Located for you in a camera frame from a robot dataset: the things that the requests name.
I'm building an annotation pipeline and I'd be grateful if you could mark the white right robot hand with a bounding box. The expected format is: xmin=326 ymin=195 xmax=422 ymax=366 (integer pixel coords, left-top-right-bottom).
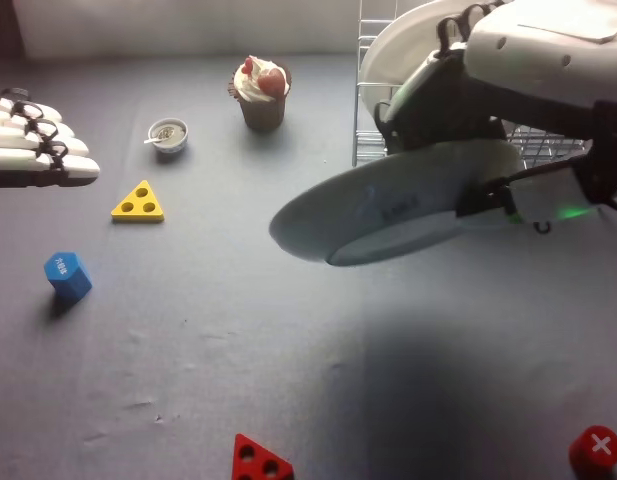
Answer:
xmin=372 ymin=0 xmax=617 ymax=236

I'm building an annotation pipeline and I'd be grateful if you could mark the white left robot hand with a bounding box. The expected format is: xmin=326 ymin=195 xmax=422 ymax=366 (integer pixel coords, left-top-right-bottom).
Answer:
xmin=0 ymin=88 xmax=101 ymax=189

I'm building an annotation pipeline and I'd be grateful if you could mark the white plate with dandelion print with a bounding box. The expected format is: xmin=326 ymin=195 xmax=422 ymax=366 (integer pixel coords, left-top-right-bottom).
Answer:
xmin=360 ymin=0 xmax=472 ymax=146

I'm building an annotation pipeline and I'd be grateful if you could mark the white plate with ginkgo print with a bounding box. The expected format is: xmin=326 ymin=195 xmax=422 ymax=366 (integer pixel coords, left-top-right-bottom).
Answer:
xmin=268 ymin=138 xmax=524 ymax=267

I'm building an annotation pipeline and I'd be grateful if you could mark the blue hexagonal block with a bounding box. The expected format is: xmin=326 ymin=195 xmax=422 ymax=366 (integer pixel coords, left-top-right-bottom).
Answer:
xmin=42 ymin=251 xmax=94 ymax=304

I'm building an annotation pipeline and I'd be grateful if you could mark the yellow triangle block with holes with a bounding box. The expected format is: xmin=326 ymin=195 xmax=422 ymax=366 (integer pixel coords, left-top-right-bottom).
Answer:
xmin=110 ymin=179 xmax=166 ymax=224

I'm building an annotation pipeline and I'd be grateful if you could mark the small bowl with green sauce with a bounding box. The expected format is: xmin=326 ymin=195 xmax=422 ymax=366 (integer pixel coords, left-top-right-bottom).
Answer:
xmin=143 ymin=117 xmax=189 ymax=155

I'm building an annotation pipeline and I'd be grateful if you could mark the cupcake with cream and strawberries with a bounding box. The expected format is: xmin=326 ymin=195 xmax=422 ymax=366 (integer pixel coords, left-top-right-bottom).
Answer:
xmin=226 ymin=54 xmax=292 ymax=134

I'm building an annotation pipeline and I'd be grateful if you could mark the red triangle block with holes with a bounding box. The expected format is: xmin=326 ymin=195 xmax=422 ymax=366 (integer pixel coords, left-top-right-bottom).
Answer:
xmin=231 ymin=433 xmax=295 ymax=480

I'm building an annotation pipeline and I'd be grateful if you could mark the red cylinder with white cross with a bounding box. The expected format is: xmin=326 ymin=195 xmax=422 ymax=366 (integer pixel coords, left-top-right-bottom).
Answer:
xmin=567 ymin=425 xmax=617 ymax=476

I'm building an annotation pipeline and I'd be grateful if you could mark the silver wire dish rack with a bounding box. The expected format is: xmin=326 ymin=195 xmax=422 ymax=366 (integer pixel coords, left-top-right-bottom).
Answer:
xmin=352 ymin=0 xmax=589 ymax=169

